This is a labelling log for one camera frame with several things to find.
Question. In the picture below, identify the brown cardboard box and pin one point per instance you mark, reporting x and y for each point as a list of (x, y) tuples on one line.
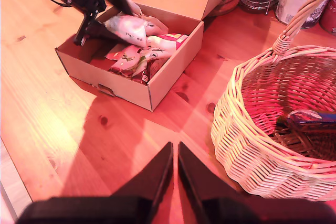
[(168, 77)]

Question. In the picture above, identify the white egg bag green print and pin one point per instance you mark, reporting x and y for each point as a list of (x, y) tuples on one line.
[(124, 60)]

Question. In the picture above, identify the woven wicker basket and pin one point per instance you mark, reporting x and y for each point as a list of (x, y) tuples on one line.
[(236, 134)]

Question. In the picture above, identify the red and white egg bag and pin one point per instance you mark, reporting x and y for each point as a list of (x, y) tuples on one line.
[(165, 44)]

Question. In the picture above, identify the round brown woven trivet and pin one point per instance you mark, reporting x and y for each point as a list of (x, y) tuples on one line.
[(228, 2)]

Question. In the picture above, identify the blue orange chocolate egg bag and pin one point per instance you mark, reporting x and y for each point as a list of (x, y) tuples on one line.
[(309, 119)]

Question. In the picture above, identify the dark red egg bag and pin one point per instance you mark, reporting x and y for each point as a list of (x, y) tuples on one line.
[(155, 70)]

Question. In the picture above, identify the red label tin can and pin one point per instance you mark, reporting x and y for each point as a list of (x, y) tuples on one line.
[(329, 16)]

